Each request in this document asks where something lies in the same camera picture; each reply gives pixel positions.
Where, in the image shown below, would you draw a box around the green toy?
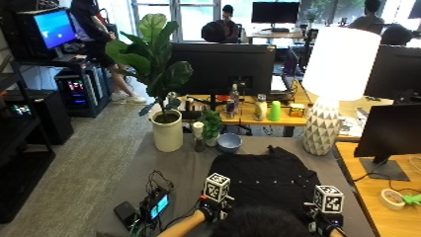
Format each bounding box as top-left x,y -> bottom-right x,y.
399,193 -> 421,206

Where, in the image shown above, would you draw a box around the small green potted plant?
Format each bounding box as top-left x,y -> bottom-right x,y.
198,109 -> 225,148

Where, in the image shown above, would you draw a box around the black shelf rack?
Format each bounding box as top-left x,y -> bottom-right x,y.
0,58 -> 57,225

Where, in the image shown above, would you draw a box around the black computer tower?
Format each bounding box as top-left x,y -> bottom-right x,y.
2,88 -> 74,146

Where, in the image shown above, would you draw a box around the wide black monitor on stand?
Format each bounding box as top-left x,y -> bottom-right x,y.
167,42 -> 277,112

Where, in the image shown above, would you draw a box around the monitor with blue screen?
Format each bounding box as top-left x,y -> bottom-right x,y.
25,7 -> 78,61

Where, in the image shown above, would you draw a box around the black device with lit screen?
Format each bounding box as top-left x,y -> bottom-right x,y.
138,186 -> 171,222

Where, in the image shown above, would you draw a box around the black cable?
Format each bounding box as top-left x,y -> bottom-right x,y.
353,157 -> 421,196

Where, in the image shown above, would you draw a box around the black monitor with square base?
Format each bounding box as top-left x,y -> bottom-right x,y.
353,103 -> 421,183

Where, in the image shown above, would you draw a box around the white tape roll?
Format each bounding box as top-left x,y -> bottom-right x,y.
378,188 -> 406,211

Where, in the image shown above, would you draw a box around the white marker cube on right glove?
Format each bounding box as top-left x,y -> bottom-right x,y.
311,185 -> 346,215

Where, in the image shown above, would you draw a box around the black power brick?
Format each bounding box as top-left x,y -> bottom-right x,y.
111,200 -> 139,229

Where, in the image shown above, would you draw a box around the clear bottle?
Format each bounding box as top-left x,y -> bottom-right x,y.
229,83 -> 241,115

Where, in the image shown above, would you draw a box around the computer tower with coloured lights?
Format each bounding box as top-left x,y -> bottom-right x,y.
53,63 -> 113,119

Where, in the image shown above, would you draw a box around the wooden desk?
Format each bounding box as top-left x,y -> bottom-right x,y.
334,141 -> 421,237
175,80 -> 395,138

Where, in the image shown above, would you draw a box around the black cables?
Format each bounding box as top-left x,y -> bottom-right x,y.
145,170 -> 174,196

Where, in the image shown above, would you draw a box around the blue bowl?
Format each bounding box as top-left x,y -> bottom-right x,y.
215,132 -> 243,154

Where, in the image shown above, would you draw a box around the dark grinder with white top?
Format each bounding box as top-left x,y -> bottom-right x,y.
191,120 -> 206,153

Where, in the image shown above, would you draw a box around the large-leaf plant in white pot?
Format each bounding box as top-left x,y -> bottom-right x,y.
103,13 -> 194,153

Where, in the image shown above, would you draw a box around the green cup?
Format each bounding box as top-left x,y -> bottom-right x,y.
266,100 -> 282,122

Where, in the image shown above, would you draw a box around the dark can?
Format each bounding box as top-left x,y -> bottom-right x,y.
223,99 -> 237,119

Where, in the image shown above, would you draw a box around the person's right hand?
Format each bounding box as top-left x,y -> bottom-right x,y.
305,202 -> 346,237

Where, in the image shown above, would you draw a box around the white marker cube on left glove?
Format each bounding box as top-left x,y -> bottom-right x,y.
202,172 -> 231,202

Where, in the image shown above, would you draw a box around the person's left hand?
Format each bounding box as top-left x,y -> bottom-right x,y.
195,195 -> 234,222

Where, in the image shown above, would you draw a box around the yellow box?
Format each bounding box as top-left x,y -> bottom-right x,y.
287,103 -> 306,119

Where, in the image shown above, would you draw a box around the white table lamp, patterned base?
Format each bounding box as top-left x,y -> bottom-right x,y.
301,26 -> 382,157

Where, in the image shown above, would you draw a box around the white marker cube on glove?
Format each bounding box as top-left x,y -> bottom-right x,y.
202,172 -> 231,202
311,185 -> 346,215

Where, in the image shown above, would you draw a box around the black garment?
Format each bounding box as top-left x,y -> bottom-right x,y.
206,145 -> 322,215

